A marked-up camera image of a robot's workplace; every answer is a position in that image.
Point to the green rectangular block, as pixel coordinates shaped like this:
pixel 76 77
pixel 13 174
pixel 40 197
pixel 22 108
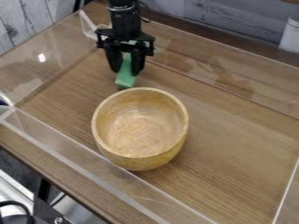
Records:
pixel 126 77

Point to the black table leg bracket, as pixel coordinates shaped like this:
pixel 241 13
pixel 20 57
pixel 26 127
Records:
pixel 44 210

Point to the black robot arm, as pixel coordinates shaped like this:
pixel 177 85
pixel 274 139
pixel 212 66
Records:
pixel 122 3

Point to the clear acrylic tray wall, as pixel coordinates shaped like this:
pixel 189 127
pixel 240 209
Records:
pixel 236 175

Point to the brown wooden bowl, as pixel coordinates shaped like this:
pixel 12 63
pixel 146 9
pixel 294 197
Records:
pixel 140 127

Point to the white cylindrical container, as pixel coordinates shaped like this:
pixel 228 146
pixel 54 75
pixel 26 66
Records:
pixel 290 39

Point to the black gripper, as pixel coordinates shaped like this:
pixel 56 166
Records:
pixel 125 38

